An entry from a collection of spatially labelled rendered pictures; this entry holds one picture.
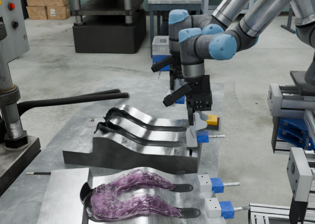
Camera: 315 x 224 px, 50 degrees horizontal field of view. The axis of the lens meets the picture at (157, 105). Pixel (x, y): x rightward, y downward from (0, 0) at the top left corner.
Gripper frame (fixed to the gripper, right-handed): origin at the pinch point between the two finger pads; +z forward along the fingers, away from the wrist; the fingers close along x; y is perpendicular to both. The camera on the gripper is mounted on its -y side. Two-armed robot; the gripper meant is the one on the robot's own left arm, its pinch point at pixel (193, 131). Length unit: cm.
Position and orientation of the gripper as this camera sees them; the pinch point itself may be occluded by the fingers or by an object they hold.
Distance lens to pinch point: 120.6
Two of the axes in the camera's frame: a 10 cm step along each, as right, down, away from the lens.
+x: 2.1, -3.1, 9.3
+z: 1.3, 9.5, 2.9
